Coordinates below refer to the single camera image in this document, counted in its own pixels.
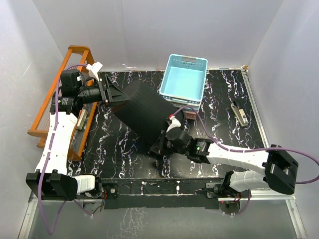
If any small grey block in rack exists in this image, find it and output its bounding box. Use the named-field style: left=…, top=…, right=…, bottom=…
left=76, top=109, right=88, bottom=130

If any pink perforated basket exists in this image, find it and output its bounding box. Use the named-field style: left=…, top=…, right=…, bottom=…
left=183, top=111, right=198, bottom=120

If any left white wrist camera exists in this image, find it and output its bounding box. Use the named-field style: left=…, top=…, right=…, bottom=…
left=86, top=62, right=103, bottom=82

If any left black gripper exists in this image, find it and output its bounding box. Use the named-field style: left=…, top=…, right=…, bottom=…
left=77, top=76, right=130, bottom=109

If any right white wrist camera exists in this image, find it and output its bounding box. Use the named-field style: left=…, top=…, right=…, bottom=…
left=166, top=115, right=181, bottom=132

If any dark blue perforated basket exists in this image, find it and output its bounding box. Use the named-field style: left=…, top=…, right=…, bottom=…
left=174, top=104, right=200, bottom=111

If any light blue perforated basket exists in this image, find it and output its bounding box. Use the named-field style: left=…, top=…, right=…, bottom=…
left=159, top=54, right=208, bottom=103

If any orange wooden rack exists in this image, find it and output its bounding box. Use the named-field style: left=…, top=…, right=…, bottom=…
left=27, top=45, right=100, bottom=161

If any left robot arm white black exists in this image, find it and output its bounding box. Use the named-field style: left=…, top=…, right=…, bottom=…
left=26, top=65, right=129, bottom=201

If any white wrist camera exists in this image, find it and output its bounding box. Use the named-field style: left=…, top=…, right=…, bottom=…
left=86, top=62, right=103, bottom=82
left=166, top=115, right=181, bottom=132

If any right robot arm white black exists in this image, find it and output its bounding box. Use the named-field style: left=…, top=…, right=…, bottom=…
left=151, top=127, right=299, bottom=198

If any large black plastic bucket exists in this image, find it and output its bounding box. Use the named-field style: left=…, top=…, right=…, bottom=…
left=111, top=80, right=177, bottom=147

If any black stapler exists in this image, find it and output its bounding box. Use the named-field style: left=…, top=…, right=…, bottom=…
left=230, top=100, right=248, bottom=127

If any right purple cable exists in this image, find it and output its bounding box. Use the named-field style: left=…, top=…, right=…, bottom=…
left=171, top=106, right=319, bottom=185

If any black front mounting rail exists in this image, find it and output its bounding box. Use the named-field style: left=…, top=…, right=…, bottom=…
left=101, top=178, right=222, bottom=209

